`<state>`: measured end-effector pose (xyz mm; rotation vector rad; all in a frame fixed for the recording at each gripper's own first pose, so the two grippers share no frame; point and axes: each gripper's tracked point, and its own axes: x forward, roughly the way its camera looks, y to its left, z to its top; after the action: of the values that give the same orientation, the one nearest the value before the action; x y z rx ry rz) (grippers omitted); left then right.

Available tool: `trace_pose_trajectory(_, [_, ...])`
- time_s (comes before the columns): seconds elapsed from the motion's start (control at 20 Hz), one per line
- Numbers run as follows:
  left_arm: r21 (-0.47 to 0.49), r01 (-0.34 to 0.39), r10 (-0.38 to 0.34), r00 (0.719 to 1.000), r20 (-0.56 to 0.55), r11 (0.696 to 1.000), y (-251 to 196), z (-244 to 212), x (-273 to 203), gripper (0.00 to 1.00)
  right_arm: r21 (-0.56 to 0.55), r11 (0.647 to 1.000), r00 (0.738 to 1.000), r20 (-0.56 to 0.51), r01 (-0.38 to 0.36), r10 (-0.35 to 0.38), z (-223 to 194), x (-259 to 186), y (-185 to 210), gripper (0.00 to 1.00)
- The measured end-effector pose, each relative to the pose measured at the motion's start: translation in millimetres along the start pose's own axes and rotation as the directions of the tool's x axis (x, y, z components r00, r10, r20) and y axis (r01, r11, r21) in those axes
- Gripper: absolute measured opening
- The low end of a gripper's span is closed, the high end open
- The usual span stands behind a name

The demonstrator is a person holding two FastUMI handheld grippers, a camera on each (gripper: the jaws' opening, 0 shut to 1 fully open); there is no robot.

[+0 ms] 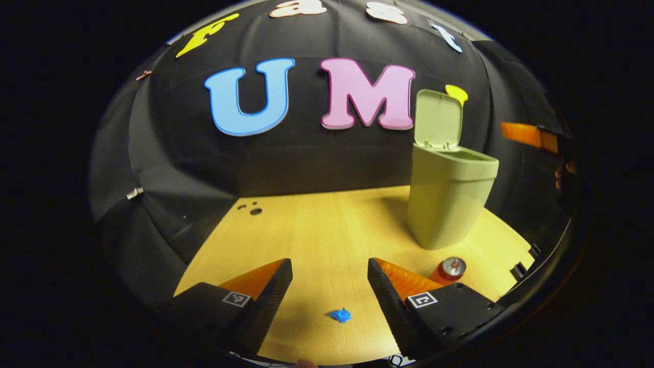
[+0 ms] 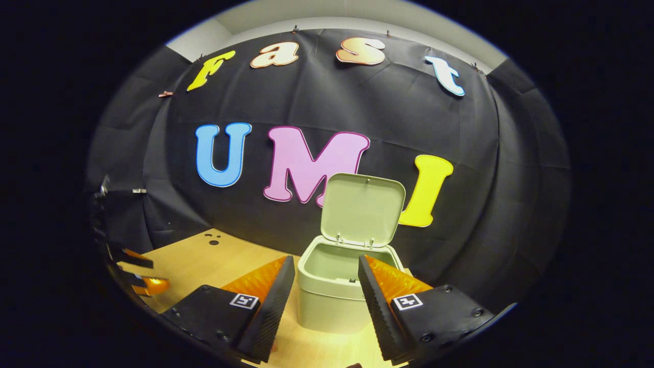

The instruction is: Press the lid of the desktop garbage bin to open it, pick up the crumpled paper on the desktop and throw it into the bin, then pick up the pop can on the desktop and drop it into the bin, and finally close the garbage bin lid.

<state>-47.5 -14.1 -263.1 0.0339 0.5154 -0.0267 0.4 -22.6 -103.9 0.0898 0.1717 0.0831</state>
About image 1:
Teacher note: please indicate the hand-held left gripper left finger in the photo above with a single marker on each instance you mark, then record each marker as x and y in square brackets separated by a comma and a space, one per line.
[265, 306]

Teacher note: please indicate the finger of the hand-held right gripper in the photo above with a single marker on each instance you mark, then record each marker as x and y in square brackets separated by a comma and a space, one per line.
[526, 135]

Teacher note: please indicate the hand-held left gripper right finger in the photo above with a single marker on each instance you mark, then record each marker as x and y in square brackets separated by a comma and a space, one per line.
[391, 312]

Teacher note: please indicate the blue paper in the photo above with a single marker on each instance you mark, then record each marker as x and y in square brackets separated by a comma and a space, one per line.
[340, 315]

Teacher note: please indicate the red pop can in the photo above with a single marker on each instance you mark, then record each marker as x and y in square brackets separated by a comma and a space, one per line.
[448, 271]

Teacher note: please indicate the green desktop garbage bin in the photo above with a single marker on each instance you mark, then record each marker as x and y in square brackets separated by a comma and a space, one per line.
[449, 199]

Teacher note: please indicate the wooden desktop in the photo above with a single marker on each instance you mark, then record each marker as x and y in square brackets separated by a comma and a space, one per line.
[317, 240]

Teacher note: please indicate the black backdrop cloth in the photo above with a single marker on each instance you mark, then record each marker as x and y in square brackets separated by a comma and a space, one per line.
[306, 153]

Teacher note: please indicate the white cloth clip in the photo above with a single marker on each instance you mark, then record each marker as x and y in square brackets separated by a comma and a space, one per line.
[134, 193]

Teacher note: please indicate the copper cloth clip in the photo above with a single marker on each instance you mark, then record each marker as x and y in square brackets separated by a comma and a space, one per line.
[143, 75]

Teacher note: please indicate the black table edge bracket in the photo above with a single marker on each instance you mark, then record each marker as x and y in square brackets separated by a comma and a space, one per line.
[518, 271]
[535, 251]

